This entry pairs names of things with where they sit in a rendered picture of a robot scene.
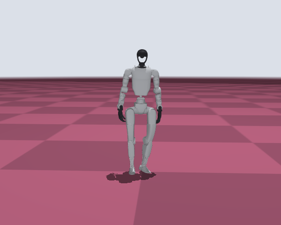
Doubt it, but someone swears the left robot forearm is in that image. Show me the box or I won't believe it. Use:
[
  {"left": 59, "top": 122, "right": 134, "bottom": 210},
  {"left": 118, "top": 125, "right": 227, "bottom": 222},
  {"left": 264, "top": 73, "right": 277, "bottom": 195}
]
[{"left": 155, "top": 93, "right": 163, "bottom": 110}]

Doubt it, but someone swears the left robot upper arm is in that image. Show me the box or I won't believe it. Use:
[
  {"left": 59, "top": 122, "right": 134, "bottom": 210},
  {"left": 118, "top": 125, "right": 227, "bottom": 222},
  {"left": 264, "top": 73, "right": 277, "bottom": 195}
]
[{"left": 151, "top": 69, "right": 161, "bottom": 94}]

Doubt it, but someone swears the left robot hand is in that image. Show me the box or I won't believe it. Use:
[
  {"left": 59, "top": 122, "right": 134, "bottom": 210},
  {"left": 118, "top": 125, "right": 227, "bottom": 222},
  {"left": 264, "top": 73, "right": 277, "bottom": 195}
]
[{"left": 156, "top": 106, "right": 162, "bottom": 124}]

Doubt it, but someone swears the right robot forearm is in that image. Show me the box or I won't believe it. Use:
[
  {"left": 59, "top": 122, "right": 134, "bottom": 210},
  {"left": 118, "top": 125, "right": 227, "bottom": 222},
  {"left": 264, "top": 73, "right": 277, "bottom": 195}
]
[{"left": 117, "top": 87, "right": 126, "bottom": 109}]

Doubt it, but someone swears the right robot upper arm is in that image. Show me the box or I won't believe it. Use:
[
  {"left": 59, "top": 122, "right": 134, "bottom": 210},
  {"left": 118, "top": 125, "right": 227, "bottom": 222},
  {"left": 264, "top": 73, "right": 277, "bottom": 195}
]
[{"left": 121, "top": 68, "right": 132, "bottom": 93}]

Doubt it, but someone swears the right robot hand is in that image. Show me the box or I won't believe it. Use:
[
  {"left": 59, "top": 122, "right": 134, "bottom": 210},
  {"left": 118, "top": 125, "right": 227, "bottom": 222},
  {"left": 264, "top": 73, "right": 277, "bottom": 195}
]
[{"left": 118, "top": 105, "right": 125, "bottom": 122}]

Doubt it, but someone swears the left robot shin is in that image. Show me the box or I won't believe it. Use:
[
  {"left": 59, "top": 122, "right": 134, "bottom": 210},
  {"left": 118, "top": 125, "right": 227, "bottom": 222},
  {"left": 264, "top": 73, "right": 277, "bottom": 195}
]
[{"left": 141, "top": 141, "right": 152, "bottom": 167}]

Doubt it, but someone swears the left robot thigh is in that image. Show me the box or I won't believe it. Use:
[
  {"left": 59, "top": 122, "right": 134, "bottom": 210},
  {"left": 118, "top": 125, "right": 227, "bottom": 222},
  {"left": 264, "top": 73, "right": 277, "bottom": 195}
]
[{"left": 142, "top": 106, "right": 156, "bottom": 145}]

